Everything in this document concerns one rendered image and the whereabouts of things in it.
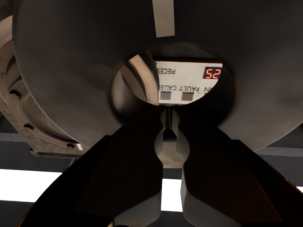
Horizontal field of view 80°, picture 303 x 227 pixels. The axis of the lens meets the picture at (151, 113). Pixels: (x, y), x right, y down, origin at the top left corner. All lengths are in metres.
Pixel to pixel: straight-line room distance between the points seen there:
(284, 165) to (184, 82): 8.98
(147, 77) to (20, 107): 0.32
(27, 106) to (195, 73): 0.49
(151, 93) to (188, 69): 0.17
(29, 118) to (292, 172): 9.33
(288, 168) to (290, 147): 3.23
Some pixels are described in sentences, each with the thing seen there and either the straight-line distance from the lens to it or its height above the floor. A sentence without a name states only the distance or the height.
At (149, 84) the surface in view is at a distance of 0.48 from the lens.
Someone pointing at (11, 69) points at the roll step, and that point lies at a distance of 0.54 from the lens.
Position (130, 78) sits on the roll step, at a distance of 0.46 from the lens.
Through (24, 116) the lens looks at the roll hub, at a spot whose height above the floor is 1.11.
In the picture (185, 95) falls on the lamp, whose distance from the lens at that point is 0.68.
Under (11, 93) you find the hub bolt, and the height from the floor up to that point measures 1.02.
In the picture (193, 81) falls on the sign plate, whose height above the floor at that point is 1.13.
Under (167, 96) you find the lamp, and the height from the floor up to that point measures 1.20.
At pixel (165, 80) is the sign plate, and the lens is 0.64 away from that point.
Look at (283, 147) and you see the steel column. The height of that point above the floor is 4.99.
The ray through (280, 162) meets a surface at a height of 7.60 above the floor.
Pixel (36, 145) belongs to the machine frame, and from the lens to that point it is 1.21.
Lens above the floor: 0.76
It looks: 46 degrees up
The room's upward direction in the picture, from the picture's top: 179 degrees counter-clockwise
